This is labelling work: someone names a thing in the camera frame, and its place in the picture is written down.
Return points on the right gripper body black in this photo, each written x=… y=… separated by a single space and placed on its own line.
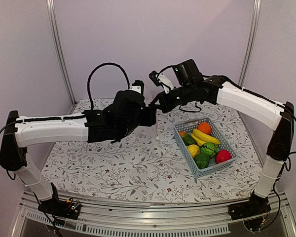
x=186 y=96

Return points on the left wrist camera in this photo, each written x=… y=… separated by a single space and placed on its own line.
x=138 y=86

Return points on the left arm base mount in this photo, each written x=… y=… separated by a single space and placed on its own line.
x=63 y=208

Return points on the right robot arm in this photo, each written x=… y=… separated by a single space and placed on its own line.
x=220 y=90

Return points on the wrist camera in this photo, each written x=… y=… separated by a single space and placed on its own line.
x=153 y=77
x=138 y=86

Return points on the orange toy fruit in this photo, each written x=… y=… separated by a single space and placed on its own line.
x=205 y=128

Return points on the red toy apple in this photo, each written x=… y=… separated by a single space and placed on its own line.
x=222 y=156

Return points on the green toy pepper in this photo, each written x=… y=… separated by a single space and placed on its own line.
x=202 y=161

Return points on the yellow toy banana bunch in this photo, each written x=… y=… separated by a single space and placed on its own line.
x=201 y=138

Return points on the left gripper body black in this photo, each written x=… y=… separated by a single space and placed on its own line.
x=126 y=130

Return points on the floral tablecloth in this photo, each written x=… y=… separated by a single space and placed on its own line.
x=140 y=168

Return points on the clear zip top bag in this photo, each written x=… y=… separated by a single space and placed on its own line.
x=151 y=131

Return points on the left aluminium frame post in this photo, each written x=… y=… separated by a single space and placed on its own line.
x=59 y=52

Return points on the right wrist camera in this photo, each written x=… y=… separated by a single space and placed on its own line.
x=153 y=77

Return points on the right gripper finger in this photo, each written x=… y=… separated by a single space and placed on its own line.
x=153 y=102
x=154 y=107

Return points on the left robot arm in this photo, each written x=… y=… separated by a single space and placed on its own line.
x=20 y=132

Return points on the yellow toy pear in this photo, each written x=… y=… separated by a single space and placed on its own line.
x=193 y=150

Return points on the green toy watermelon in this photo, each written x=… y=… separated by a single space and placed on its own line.
x=210 y=149

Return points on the light blue plastic basket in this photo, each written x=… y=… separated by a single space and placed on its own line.
x=213 y=167

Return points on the right aluminium frame post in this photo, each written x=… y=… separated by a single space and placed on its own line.
x=251 y=40

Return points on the front aluminium rail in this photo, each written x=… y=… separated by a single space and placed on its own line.
x=103 y=217

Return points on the aluminium frame post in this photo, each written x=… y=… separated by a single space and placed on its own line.
x=251 y=40
x=59 y=52

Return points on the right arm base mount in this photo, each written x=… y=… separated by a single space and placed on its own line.
x=253 y=208

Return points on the green orange toy mango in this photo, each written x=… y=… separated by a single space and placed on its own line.
x=187 y=139

